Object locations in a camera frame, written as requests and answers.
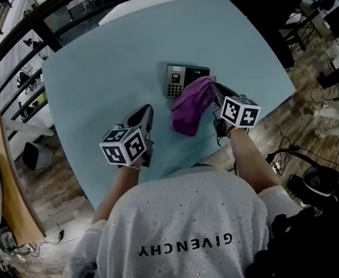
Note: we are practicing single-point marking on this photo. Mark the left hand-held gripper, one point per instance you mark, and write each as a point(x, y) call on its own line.
point(123, 149)

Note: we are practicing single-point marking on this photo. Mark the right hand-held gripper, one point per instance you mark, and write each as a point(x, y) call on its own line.
point(240, 111)

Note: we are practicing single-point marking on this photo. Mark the purple cloth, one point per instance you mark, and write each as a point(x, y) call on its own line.
point(192, 106)

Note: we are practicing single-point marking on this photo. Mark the black keypad terminal device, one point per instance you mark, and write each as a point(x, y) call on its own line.
point(175, 82)

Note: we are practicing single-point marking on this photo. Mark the person's right forearm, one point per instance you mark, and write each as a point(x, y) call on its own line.
point(250, 161)

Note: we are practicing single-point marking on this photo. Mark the black shoulder bag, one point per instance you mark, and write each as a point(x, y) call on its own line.
point(302, 242)

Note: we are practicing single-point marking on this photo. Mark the person's left forearm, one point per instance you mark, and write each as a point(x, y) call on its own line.
point(114, 193)

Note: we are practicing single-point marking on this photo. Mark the light blue table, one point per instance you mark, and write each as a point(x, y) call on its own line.
point(114, 68)

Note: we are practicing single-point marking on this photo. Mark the white power strip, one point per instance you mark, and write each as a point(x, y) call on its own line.
point(325, 104)
point(276, 166)

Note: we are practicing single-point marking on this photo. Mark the black mesh chair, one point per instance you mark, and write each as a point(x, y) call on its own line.
point(267, 16)

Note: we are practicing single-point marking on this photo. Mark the person's white shirt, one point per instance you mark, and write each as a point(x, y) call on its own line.
point(186, 219)

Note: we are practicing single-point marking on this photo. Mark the black white waste bin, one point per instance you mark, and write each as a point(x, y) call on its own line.
point(33, 155)

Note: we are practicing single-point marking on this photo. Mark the black curved railing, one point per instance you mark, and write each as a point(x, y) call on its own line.
point(49, 35)

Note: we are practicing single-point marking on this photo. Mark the wooden table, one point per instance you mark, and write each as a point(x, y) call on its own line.
point(15, 198)

